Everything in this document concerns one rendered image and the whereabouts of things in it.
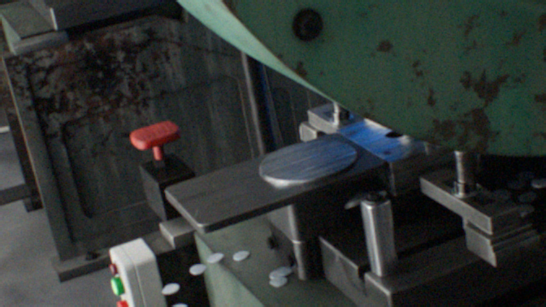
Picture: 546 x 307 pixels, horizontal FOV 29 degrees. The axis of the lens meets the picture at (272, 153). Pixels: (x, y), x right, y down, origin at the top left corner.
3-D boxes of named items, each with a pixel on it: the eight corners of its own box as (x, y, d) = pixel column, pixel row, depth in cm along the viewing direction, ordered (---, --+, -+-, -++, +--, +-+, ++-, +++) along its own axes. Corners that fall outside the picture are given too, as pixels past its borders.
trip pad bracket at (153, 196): (182, 292, 161) (156, 176, 154) (162, 268, 170) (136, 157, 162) (218, 279, 163) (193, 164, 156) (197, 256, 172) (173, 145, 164)
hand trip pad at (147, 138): (149, 188, 158) (138, 142, 155) (137, 176, 163) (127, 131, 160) (192, 175, 160) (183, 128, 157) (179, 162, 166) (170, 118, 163)
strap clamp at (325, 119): (352, 173, 146) (341, 104, 142) (301, 139, 161) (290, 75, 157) (389, 160, 148) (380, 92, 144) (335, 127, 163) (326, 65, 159)
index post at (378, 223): (380, 278, 119) (369, 202, 115) (367, 268, 121) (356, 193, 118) (401, 270, 120) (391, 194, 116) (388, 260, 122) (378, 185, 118)
